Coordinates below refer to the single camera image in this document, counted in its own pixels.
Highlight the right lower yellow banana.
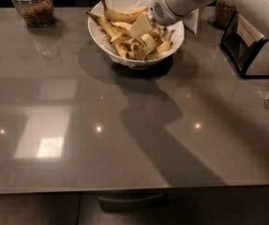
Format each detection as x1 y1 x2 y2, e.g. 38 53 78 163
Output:
146 30 174 60

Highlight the black wire napkin holder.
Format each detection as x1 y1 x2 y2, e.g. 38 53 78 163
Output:
221 12 269 79

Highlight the white ceramic bowl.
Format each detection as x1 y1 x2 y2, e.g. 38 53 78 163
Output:
87 0 185 69

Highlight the glass cereal jar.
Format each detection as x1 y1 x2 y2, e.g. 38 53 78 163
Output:
215 0 236 29
11 0 53 27

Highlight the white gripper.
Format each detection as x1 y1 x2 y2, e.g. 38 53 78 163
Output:
128 0 213 38

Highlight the left glass cereal jar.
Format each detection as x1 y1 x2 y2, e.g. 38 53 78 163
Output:
11 0 53 27

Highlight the right glass cereal jar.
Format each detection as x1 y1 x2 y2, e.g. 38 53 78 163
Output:
215 0 236 29

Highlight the left long yellow banana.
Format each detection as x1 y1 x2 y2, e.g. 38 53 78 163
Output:
84 10 128 59

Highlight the top yellow banana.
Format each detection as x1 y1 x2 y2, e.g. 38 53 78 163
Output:
101 0 148 23

